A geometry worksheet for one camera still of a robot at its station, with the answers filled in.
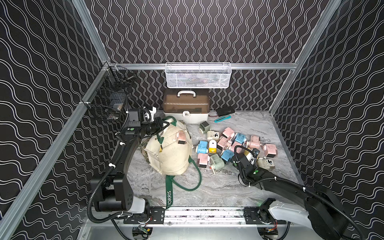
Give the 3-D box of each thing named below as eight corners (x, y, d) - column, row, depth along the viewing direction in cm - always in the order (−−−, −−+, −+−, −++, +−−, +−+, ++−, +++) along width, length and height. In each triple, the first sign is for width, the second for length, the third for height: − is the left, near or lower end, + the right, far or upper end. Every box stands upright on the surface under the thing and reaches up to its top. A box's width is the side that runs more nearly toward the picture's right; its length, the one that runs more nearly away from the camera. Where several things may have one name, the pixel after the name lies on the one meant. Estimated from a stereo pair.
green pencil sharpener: (203, 135, 107) (204, 129, 101) (199, 130, 110) (199, 123, 104) (209, 132, 109) (210, 125, 103) (204, 127, 112) (205, 120, 106)
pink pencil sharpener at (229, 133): (226, 142, 105) (227, 138, 101) (220, 136, 108) (221, 131, 104) (234, 136, 108) (236, 132, 104) (228, 130, 111) (229, 126, 107)
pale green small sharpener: (214, 172, 90) (215, 169, 87) (208, 160, 95) (208, 156, 91) (224, 167, 92) (225, 164, 88) (217, 156, 97) (218, 152, 93)
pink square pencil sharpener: (265, 157, 97) (268, 154, 93) (261, 147, 101) (264, 143, 98) (275, 157, 97) (279, 154, 93) (271, 147, 101) (275, 143, 98)
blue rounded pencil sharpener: (197, 156, 98) (197, 151, 93) (197, 145, 103) (197, 140, 99) (207, 156, 98) (208, 151, 93) (206, 145, 103) (207, 140, 99)
